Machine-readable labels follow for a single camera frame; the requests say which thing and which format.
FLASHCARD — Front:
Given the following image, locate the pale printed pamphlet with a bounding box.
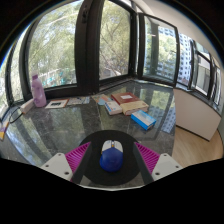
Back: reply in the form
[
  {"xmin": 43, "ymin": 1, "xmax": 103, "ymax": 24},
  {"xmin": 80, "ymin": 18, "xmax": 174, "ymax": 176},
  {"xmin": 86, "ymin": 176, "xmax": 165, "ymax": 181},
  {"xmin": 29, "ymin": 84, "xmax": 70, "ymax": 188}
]
[{"xmin": 66, "ymin": 96, "xmax": 91, "ymax": 107}]

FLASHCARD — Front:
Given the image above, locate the round black mouse pad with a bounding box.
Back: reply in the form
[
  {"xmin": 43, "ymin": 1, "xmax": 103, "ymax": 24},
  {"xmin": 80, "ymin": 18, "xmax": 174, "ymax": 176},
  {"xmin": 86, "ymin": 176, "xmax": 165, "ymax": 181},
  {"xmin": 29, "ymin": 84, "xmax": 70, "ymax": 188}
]
[{"xmin": 78, "ymin": 129, "xmax": 143, "ymax": 187}]

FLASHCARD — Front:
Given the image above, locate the purple detergent bottle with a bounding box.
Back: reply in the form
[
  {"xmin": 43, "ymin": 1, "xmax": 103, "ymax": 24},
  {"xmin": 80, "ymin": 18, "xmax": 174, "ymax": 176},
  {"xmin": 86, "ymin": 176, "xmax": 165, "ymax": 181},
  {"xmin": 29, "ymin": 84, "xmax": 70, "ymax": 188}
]
[{"xmin": 30, "ymin": 73, "xmax": 48, "ymax": 108}]

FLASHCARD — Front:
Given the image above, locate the white-framed dark card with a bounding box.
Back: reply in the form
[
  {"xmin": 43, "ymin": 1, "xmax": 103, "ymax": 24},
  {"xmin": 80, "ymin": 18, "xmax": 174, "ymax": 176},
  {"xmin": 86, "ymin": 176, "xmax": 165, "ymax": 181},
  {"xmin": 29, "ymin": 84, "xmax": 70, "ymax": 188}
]
[{"xmin": 44, "ymin": 98, "xmax": 69, "ymax": 110}]

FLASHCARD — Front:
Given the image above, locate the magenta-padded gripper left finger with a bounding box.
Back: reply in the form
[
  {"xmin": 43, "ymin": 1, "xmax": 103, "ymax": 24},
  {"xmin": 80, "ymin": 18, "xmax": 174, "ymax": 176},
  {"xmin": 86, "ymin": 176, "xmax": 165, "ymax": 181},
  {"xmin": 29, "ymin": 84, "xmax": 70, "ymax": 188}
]
[{"xmin": 40, "ymin": 142, "xmax": 93, "ymax": 185}]

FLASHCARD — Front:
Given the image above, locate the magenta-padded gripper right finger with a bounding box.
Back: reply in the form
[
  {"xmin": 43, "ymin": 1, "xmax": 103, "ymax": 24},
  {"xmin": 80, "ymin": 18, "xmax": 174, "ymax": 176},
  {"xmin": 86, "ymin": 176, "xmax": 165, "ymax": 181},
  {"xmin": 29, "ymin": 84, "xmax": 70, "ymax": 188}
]
[{"xmin": 132, "ymin": 142, "xmax": 184, "ymax": 186}]

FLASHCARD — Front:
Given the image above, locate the orange and blue pamphlet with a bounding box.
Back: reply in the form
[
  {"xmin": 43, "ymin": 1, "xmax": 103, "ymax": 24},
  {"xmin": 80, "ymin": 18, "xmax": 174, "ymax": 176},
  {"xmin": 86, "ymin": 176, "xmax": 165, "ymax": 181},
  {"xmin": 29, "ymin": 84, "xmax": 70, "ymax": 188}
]
[{"xmin": 91, "ymin": 93, "xmax": 113, "ymax": 106}]

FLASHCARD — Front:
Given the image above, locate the white and blue box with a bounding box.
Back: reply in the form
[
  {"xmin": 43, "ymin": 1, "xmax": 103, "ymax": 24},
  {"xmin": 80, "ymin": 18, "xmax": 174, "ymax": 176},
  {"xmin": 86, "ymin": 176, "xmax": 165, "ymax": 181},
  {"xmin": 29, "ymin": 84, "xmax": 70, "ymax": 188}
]
[{"xmin": 104, "ymin": 100, "xmax": 123, "ymax": 116}]

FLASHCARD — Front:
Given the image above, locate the red book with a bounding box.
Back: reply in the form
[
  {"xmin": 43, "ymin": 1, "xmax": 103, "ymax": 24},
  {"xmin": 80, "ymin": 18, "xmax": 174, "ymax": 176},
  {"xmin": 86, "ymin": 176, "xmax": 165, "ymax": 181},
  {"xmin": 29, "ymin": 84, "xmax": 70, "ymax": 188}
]
[{"xmin": 110, "ymin": 92, "xmax": 141, "ymax": 106}]

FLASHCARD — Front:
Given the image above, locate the blue and white computer mouse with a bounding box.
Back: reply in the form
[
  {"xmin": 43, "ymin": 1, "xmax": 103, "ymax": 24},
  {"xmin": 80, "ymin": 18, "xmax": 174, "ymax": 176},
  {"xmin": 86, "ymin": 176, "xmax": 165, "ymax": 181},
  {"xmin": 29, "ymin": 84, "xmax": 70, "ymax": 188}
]
[{"xmin": 99, "ymin": 139, "xmax": 124, "ymax": 173}]

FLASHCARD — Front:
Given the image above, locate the beige book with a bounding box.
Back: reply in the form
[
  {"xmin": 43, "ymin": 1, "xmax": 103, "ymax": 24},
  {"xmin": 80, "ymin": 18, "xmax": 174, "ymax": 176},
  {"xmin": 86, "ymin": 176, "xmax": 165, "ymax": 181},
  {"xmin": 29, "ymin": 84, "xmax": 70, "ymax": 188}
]
[{"xmin": 120, "ymin": 100, "xmax": 150, "ymax": 116}]

